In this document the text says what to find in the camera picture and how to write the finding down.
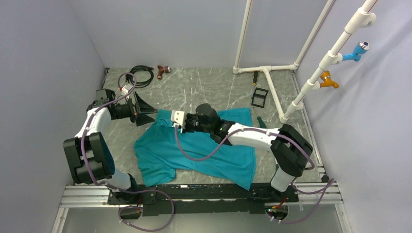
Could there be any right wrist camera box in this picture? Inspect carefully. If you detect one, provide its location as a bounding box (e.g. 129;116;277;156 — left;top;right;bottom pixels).
171;110;187;128

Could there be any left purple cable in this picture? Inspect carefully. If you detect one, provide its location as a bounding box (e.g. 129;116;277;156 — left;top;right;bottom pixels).
80;72;175;233

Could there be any blue faucet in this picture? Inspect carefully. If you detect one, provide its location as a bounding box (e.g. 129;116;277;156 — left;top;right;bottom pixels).
343;41;370;62

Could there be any green handled screwdriver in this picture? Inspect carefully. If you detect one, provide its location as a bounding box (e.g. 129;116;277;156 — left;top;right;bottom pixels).
257;116;267;129

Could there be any black rectangular frame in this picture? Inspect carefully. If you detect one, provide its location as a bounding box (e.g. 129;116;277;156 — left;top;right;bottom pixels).
251;87;269;108

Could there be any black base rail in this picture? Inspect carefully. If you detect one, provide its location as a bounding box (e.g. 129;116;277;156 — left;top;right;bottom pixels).
107;183;298;216

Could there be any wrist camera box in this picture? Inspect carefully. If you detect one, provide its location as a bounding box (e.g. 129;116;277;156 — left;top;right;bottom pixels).
171;110;187;128
120;84;134;96

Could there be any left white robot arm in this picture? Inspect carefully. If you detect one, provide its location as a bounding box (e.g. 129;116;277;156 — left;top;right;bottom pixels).
63;89;158;204

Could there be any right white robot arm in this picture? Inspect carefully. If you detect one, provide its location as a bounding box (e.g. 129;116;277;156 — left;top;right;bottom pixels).
171;103;314;201

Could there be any coiled black cable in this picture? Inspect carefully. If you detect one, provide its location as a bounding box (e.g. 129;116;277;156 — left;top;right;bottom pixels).
124;65;155;88

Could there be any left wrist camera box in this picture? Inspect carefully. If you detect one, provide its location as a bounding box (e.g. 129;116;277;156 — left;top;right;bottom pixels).
120;84;134;96

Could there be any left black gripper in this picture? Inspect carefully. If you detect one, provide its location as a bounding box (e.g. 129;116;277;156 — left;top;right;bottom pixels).
113;92;158;127

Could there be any brown brass faucet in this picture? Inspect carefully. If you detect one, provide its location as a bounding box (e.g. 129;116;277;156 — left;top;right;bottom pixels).
157;65;171;80

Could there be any orange faucet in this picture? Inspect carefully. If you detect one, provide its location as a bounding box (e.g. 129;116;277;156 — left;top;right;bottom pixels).
320;70;339;89

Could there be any white pvc pipe frame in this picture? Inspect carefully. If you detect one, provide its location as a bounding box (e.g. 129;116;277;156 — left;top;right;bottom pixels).
231;0;377;123

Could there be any black yellow screwdriver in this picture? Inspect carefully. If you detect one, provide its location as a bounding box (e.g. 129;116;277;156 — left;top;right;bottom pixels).
253;70;259;86

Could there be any teal t-shirt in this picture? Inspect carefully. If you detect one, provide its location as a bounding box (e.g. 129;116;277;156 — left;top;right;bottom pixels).
134;110;256;190

